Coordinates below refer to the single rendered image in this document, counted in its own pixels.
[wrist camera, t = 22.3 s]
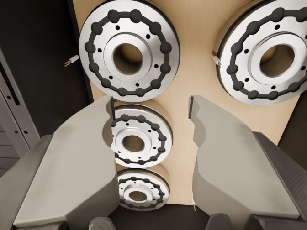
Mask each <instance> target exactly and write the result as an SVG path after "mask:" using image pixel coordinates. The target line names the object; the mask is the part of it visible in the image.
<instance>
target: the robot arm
mask: <svg viewBox="0 0 307 230"><path fill-rule="evenodd" d="M188 119H191V121H192V122H193V123H194V125H195V128H194V134H193V141H194V142H195V143H196V145H197V146H198V148H199V149H198V150H197V155H196V162H195V167H194V172H193V178H192V188H193V200H194V202H195V204H196V205H197V206H198V207H199V208H200V209H202V210H203V211H204V212H206V213H207V214H208V215H209V216H210V218H209V221H208V223H207V226H206V229H205V230H307V171H306V170H305V169H303V168H302V167H301V166H300V165H299V164H298V163H296V162H295V161H294V160H293V159H292V158H290V157H289V156H288V155H287V154H286V153H285V152H283V151H282V150H281V149H280V148H279V147H278V146H277V145H276V144H275V143H273V142H272V141H271V140H270V139H269V138H267V137H266V136H265V135H264V134H263V133H262V132H257V131H252V130H251V129H250V128H249V127H248V126H247V125H246V124H244V123H243V122H242V121H241V120H240V119H239V118H237V117H236V116H234V115H233V114H231V113H230V112H228V111H227V110H225V109H223V108H222V107H220V106H218V105H216V104H215V103H213V102H211V101H209V100H207V99H206V98H204V97H202V96H200V95H197V94H196V95H191V96H190V97H189V101H188ZM113 120H116V117H115V108H114V99H113V96H108V95H105V96H103V97H101V98H99V99H98V100H96V101H95V102H93V103H92V104H90V105H88V106H87V107H85V108H83V109H82V110H80V111H79V112H77V113H76V114H74V115H73V116H71V117H70V118H69V119H68V120H66V121H65V122H64V123H63V124H62V125H61V126H60V127H59V128H58V129H57V130H56V131H55V132H54V133H53V134H52V135H44V136H43V137H42V138H41V139H40V140H39V141H38V142H37V143H36V144H35V145H34V146H33V147H32V148H31V149H30V150H29V151H28V152H27V153H26V154H25V155H23V156H22V157H21V158H20V159H19V160H18V161H17V162H16V163H15V164H14V165H13V166H12V167H11V168H10V169H9V170H8V171H7V172H6V173H5V174H4V175H3V176H2V177H1V178H0V230H116V228H115V226H114V225H113V223H112V221H111V219H110V218H108V217H107V216H108V215H110V214H111V213H112V212H113V211H114V210H115V209H116V208H117V207H118V205H119V203H120V194H119V183H118V175H117V169H116V160H115V153H114V151H113V150H112V149H111V148H110V146H111V144H112V143H113V135H112V128H111V123H112V122H113Z"/></svg>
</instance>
